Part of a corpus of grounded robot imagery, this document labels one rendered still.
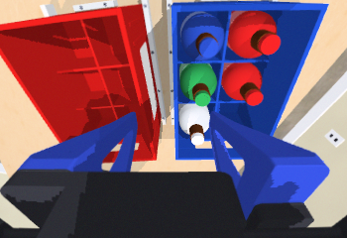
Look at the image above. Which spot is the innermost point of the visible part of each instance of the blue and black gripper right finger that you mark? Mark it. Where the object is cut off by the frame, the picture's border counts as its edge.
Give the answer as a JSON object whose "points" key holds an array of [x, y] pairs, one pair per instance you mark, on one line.
{"points": [[275, 171]]}

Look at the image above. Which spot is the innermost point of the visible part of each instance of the blue plastic crate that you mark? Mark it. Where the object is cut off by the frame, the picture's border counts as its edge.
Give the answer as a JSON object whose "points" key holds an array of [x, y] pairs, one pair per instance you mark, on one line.
{"points": [[296, 29]]}

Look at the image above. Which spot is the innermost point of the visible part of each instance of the red bottle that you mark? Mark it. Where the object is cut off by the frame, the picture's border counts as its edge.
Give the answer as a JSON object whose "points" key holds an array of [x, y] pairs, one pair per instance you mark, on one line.
{"points": [[248, 35], [242, 81]]}

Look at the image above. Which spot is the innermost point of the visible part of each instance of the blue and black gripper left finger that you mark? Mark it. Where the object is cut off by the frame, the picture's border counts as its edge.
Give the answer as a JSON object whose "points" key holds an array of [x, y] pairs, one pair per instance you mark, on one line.
{"points": [[86, 152]]}

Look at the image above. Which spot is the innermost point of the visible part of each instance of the red crate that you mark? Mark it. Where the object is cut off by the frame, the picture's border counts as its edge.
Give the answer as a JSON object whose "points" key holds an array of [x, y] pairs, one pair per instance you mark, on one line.
{"points": [[74, 103]]}

